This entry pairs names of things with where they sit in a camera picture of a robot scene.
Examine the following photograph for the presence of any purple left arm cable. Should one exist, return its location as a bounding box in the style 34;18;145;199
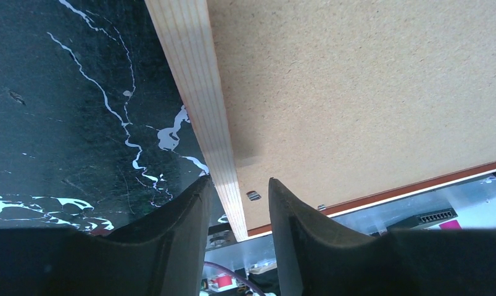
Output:
203;261;267;296

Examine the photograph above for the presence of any brown cardboard backing board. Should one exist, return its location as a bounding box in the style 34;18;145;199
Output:
207;0;496;232

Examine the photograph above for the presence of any orange picture frame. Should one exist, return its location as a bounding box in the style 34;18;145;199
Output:
144;0;496;242

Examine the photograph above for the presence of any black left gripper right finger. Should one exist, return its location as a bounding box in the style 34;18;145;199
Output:
268;178;496;295

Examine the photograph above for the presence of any black network switch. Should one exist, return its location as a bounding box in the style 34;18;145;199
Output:
386;208;458;232

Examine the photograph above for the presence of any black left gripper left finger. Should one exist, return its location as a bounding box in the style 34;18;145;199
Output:
0;175;212;295

